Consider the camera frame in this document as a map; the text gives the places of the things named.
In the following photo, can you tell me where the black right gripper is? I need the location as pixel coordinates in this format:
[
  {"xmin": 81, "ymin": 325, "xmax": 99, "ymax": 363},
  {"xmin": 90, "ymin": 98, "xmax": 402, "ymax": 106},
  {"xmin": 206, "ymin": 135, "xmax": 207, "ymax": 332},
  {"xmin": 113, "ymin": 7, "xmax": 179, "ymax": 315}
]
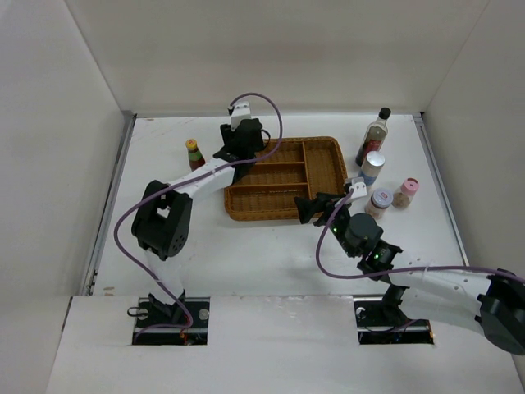
[{"xmin": 294, "ymin": 192, "xmax": 357, "ymax": 259}]

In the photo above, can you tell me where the red sauce bottle green label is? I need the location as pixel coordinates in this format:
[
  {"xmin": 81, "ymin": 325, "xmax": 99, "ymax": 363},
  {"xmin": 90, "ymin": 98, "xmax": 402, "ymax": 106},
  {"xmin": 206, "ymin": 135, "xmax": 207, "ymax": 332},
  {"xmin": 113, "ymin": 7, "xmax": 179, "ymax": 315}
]
[{"xmin": 185, "ymin": 139, "xmax": 206, "ymax": 171}]

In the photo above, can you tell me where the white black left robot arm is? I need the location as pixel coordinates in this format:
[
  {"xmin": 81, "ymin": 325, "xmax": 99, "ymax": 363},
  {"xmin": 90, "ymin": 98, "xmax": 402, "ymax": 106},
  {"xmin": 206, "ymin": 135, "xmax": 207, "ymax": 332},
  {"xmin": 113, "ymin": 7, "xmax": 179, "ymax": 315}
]
[{"xmin": 123, "ymin": 117, "xmax": 266, "ymax": 262}]

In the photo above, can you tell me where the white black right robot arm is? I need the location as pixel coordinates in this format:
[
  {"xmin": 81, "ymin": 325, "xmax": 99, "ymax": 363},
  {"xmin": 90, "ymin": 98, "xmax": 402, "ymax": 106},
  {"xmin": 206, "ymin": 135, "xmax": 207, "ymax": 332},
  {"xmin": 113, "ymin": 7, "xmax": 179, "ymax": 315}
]
[{"xmin": 294, "ymin": 193, "xmax": 524, "ymax": 355}]

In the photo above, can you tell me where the brown wicker divided tray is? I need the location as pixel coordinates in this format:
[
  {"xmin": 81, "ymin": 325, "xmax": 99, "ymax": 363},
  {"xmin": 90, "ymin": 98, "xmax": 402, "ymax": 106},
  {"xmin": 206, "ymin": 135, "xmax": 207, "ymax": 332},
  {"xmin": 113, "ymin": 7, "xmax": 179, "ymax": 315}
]
[{"xmin": 224, "ymin": 136, "xmax": 347, "ymax": 221}]

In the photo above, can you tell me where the silver-lid jar blue label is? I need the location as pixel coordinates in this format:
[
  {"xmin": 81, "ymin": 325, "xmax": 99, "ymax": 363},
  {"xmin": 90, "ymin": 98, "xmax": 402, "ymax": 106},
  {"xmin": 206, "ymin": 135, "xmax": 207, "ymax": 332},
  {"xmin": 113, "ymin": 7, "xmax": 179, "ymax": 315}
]
[{"xmin": 358, "ymin": 151, "xmax": 386, "ymax": 189}]

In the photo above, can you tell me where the white-lid spice jar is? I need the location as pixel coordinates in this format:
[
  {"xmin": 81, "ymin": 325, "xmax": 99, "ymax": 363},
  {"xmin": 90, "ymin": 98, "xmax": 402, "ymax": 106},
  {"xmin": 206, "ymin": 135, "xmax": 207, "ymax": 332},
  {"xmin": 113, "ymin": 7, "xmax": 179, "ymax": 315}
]
[{"xmin": 364, "ymin": 188, "xmax": 393, "ymax": 220}]

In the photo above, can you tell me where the pink-lid spice jar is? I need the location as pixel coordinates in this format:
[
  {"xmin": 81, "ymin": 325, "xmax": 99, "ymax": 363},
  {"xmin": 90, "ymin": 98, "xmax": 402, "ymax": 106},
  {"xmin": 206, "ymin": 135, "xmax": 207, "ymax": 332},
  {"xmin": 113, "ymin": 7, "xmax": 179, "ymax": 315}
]
[{"xmin": 392, "ymin": 177, "xmax": 419, "ymax": 209}]

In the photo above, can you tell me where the tall soy sauce bottle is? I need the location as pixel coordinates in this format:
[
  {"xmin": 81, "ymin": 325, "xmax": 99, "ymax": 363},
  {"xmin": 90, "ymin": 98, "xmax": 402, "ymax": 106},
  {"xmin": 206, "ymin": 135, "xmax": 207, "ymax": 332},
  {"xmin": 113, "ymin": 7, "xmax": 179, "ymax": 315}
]
[{"xmin": 355, "ymin": 108, "xmax": 391, "ymax": 166}]

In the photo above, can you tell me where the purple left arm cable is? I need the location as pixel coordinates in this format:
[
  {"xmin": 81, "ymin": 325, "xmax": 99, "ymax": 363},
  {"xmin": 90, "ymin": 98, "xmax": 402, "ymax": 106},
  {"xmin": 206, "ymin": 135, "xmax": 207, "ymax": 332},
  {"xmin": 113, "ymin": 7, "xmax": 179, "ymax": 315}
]
[{"xmin": 113, "ymin": 92, "xmax": 284, "ymax": 344}]

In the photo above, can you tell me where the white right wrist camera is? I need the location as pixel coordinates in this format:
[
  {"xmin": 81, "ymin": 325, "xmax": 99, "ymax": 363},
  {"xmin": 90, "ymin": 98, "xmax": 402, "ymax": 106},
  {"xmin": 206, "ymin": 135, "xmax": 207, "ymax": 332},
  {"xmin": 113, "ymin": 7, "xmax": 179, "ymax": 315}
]
[{"xmin": 344, "ymin": 176, "xmax": 368, "ymax": 201}]

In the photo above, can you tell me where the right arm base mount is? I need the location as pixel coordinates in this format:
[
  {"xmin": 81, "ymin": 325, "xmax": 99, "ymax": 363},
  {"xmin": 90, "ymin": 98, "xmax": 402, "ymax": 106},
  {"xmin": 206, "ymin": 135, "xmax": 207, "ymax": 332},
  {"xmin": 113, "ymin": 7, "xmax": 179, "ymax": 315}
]
[{"xmin": 354, "ymin": 297, "xmax": 434, "ymax": 346}]

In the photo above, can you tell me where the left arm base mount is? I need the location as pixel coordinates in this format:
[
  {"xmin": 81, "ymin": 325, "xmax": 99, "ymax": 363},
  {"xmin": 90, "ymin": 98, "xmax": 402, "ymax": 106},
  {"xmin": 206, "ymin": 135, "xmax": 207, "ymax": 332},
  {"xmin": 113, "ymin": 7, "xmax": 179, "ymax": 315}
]
[{"xmin": 126, "ymin": 295, "xmax": 211, "ymax": 346}]

